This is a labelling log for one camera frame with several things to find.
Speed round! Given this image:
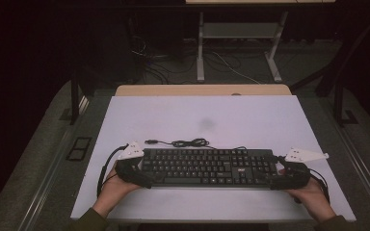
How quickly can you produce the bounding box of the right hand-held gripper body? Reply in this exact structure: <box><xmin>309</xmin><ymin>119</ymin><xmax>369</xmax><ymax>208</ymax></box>
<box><xmin>277</xmin><ymin>147</ymin><xmax>330</xmax><ymax>191</ymax></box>

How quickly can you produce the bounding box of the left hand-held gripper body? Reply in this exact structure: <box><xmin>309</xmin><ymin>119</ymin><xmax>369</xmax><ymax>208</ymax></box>
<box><xmin>115</xmin><ymin>141</ymin><xmax>145</xmax><ymax>187</ymax></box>

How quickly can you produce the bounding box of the black computer keyboard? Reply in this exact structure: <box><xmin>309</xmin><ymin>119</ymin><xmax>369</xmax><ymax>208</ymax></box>
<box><xmin>139</xmin><ymin>147</ymin><xmax>280</xmax><ymax>190</ymax></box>

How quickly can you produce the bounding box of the person's left hand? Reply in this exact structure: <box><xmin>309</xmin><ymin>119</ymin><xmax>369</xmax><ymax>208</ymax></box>
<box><xmin>92</xmin><ymin>167</ymin><xmax>142</xmax><ymax>219</ymax></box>

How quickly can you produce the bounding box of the person's right hand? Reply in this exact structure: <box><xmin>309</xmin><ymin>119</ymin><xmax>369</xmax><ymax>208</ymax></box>
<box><xmin>282</xmin><ymin>168</ymin><xmax>336</xmax><ymax>222</ymax></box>

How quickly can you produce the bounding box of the black floor socket plate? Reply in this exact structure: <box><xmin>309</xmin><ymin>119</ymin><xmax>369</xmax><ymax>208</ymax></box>
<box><xmin>66</xmin><ymin>137</ymin><xmax>93</xmax><ymax>162</ymax></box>

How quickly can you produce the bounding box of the black metal stand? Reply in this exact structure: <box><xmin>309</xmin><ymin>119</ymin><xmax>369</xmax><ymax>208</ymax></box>
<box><xmin>290</xmin><ymin>15</ymin><xmax>370</xmax><ymax>128</ymax></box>
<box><xmin>69</xmin><ymin>70</ymin><xmax>93</xmax><ymax>126</ymax></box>

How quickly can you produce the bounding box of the wooden table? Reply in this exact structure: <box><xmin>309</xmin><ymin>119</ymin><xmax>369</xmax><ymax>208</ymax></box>
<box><xmin>115</xmin><ymin>84</ymin><xmax>293</xmax><ymax>97</ymax></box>

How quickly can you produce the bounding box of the white board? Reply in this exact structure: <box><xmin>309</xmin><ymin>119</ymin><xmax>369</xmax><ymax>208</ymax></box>
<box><xmin>70</xmin><ymin>94</ymin><xmax>357</xmax><ymax>224</ymax></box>

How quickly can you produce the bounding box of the white-framed desk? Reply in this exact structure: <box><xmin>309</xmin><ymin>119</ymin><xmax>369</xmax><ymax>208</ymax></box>
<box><xmin>185</xmin><ymin>0</ymin><xmax>336</xmax><ymax>84</ymax></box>

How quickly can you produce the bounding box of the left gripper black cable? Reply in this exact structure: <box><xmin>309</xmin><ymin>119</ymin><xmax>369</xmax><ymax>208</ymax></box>
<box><xmin>95</xmin><ymin>143</ymin><xmax>129</xmax><ymax>198</ymax></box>

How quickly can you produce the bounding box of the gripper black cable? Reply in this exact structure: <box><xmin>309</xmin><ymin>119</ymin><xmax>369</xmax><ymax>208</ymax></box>
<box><xmin>307</xmin><ymin>167</ymin><xmax>331</xmax><ymax>204</ymax></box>
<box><xmin>95</xmin><ymin>143</ymin><xmax>129</xmax><ymax>198</ymax></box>

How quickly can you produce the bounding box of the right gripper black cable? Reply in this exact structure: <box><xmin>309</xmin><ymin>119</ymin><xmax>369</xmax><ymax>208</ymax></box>
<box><xmin>307</xmin><ymin>167</ymin><xmax>331</xmax><ymax>204</ymax></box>

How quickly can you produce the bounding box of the black keyboard cable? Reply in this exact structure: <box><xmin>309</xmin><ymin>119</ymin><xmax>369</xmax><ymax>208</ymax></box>
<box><xmin>144</xmin><ymin>138</ymin><xmax>249</xmax><ymax>151</ymax></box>

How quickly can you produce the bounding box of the metal floor rail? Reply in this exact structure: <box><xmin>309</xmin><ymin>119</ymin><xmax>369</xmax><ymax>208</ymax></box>
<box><xmin>18</xmin><ymin>128</ymin><xmax>78</xmax><ymax>231</ymax></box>
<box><xmin>321</xmin><ymin>97</ymin><xmax>370</xmax><ymax>219</ymax></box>

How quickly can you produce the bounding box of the black floor cable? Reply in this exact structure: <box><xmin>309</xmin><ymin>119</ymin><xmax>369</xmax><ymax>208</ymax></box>
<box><xmin>141</xmin><ymin>54</ymin><xmax>197</xmax><ymax>85</ymax></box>

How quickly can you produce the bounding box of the white floor cable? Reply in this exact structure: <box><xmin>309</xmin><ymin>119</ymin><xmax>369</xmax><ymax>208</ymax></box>
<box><xmin>211</xmin><ymin>51</ymin><xmax>261</xmax><ymax>85</ymax></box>

